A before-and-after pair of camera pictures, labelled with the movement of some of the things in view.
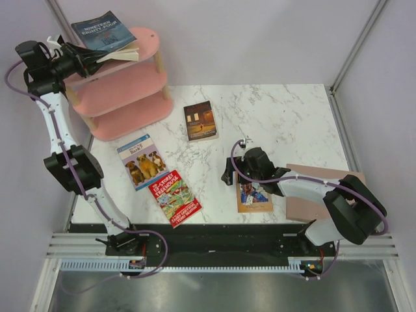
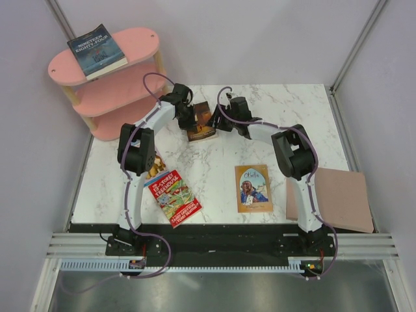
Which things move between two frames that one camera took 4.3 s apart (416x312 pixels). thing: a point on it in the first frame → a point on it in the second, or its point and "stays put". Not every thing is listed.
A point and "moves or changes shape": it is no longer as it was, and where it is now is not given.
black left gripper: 84,60 → 192,125
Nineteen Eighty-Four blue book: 105,34 moves or changes shape
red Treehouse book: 175,198 stays put
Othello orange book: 252,197 stays put
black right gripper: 227,176 → 218,113
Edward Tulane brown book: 200,121 stays put
